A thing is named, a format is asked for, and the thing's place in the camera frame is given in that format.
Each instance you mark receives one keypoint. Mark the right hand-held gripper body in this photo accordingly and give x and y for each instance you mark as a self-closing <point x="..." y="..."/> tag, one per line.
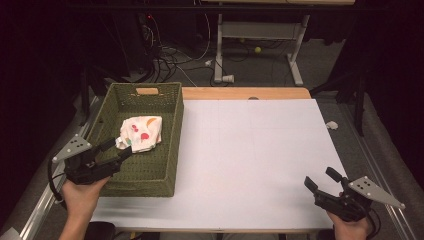
<point x="346" y="203"/>

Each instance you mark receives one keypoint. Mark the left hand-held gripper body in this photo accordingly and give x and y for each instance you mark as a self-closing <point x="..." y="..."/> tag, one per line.
<point x="86" y="170"/>

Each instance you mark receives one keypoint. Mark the green woven basket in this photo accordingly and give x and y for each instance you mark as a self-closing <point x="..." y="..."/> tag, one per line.
<point x="146" y="166"/>

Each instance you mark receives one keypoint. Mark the white fruit-print cloth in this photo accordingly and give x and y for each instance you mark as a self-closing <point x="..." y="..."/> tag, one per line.
<point x="143" y="131"/>

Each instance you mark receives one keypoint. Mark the person's right hand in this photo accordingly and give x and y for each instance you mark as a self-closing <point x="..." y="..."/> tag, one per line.
<point x="350" y="230"/>

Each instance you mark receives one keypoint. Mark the person's left hand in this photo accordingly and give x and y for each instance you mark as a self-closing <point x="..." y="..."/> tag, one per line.
<point x="81" y="196"/>

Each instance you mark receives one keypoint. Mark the crumpled white paper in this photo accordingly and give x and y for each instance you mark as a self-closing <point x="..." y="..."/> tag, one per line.
<point x="332" y="125"/>

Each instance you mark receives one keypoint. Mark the white paper sheet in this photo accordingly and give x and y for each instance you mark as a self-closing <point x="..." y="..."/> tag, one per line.
<point x="260" y="160"/>

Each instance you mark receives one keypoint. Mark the black chair seat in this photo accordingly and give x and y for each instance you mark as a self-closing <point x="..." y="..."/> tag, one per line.
<point x="101" y="231"/>

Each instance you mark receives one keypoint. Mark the small white plug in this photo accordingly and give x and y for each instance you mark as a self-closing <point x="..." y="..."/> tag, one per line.
<point x="208" y="62"/>

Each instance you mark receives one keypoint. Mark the white paper cup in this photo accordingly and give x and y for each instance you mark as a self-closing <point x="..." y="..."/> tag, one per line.
<point x="228" y="79"/>

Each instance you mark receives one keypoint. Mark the yellow tennis ball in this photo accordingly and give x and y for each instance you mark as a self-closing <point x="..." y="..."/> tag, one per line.
<point x="257" y="49"/>

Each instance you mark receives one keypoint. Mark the aluminium rail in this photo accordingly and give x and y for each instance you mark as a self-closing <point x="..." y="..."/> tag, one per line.
<point x="43" y="206"/>
<point x="370" y="160"/>

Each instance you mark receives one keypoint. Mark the white metal desk frame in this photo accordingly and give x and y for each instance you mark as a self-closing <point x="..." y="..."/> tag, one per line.
<point x="260" y="30"/>

